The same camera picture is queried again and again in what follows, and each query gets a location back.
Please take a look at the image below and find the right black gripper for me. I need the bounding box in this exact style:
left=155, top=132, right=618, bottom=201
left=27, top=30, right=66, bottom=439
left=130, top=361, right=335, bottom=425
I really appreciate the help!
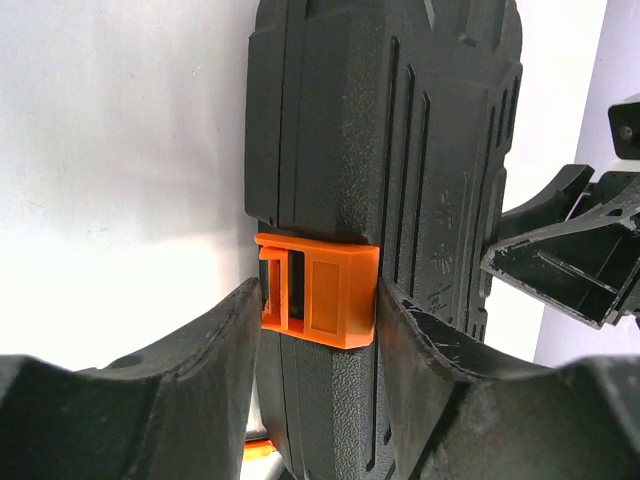
left=481, top=93, right=639, bottom=329

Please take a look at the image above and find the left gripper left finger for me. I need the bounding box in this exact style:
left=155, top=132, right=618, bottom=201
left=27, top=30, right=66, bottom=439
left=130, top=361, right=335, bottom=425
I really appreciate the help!
left=1, top=278, right=262, bottom=479

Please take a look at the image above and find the black plastic tool case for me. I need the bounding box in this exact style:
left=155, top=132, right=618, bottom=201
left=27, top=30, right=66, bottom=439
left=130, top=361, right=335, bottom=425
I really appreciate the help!
left=243, top=0, right=524, bottom=480

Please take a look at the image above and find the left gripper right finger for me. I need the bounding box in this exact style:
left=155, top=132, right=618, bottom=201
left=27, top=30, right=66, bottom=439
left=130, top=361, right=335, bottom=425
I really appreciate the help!
left=377, top=280, right=639, bottom=479

